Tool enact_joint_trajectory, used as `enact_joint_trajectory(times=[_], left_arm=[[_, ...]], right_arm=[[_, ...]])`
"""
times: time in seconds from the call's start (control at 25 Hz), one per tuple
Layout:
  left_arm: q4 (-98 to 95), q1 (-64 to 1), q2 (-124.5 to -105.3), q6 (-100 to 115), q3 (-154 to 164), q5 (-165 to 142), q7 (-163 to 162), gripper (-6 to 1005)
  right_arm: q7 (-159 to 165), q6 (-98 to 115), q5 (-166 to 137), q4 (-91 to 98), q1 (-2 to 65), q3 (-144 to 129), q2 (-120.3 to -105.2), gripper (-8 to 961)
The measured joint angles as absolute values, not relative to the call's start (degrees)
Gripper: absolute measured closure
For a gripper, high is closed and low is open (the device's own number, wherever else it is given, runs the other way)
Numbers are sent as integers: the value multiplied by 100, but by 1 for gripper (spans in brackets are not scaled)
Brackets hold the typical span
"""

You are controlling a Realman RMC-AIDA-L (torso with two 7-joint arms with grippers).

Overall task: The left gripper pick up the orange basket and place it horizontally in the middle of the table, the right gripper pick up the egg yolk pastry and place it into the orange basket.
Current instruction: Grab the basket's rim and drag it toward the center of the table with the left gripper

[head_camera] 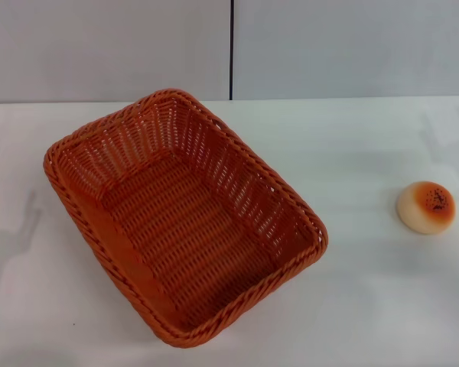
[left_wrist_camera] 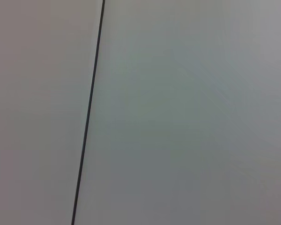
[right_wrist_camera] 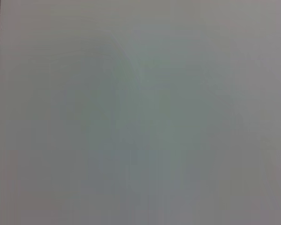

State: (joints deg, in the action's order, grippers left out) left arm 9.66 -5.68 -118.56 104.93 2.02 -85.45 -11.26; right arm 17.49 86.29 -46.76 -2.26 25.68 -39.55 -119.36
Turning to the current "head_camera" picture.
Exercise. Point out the round toasted bread bun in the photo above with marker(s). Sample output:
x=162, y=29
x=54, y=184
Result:
x=420, y=210

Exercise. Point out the orange woven plastic basket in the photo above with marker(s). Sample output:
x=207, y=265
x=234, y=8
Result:
x=183, y=237

